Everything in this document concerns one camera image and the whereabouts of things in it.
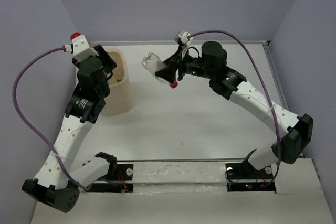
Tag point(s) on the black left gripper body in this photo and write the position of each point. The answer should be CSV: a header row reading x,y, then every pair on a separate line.
x,y
106,82

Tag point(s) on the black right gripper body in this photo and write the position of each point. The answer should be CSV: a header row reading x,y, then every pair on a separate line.
x,y
193,66

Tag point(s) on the crushed clear bottle red cap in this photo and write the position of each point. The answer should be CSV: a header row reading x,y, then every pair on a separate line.
x,y
153,64

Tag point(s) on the small clear bottle red label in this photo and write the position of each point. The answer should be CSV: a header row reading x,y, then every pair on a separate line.
x,y
75,35

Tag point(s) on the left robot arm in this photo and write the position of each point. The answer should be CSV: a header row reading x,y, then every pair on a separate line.
x,y
54,185

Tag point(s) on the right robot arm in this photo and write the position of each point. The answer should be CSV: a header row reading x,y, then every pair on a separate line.
x,y
293,132

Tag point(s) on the beige plastic bin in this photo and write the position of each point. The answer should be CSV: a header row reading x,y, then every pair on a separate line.
x,y
121,97

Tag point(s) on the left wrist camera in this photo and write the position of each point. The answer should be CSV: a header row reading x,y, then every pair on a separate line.
x,y
80,49

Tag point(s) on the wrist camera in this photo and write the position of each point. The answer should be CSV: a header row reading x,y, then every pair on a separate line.
x,y
182,38
80,49

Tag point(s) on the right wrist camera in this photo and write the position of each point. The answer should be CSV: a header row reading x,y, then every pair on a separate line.
x,y
182,38

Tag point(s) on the aluminium rail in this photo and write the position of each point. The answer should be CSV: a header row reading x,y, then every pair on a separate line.
x,y
234,160

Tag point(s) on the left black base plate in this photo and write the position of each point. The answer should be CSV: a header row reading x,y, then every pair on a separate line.
x,y
117,181

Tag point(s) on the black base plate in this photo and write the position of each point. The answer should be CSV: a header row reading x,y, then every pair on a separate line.
x,y
248,180
117,181

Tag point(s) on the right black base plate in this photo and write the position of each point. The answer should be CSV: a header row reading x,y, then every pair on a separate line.
x,y
248,180

